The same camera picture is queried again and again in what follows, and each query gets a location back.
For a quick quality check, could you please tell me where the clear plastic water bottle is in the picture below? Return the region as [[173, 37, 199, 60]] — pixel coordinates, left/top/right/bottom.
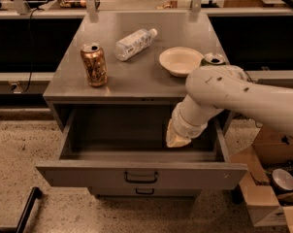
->
[[114, 28, 157, 61]]

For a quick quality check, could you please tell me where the white bowl in box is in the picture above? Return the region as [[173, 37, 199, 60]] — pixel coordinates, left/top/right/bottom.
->
[[272, 169, 293, 191]]

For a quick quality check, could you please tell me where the grey top drawer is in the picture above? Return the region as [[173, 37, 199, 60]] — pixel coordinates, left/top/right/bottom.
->
[[37, 105, 247, 190]]

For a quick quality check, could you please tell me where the black cable on left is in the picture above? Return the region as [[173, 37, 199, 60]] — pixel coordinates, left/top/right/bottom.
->
[[20, 7, 44, 94]]

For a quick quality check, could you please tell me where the black metal stand leg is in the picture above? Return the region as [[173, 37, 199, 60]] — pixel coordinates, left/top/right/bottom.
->
[[0, 186, 43, 233]]

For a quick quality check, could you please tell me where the grey drawer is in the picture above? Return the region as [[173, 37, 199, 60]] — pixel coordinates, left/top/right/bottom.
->
[[37, 105, 247, 190], [88, 187, 201, 197]]

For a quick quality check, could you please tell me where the orange soda can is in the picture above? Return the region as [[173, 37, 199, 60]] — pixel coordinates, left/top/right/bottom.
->
[[81, 43, 108, 87]]

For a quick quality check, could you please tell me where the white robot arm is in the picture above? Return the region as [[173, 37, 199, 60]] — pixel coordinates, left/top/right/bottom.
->
[[166, 65, 293, 148]]

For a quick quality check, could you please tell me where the grey drawer cabinet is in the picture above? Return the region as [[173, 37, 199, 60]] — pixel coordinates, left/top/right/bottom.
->
[[43, 11, 245, 200]]

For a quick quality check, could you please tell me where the grey bottom drawer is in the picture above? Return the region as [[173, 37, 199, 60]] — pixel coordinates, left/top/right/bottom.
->
[[88, 187, 201, 197]]

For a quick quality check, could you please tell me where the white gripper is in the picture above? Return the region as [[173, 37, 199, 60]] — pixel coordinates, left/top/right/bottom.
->
[[166, 104, 208, 148]]

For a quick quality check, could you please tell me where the cardboard box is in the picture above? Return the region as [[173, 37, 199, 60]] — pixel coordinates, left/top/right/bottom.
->
[[231, 126, 293, 233]]

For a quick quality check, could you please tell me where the green soda can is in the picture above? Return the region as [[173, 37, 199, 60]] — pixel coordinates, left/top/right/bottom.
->
[[201, 52, 226, 66]]

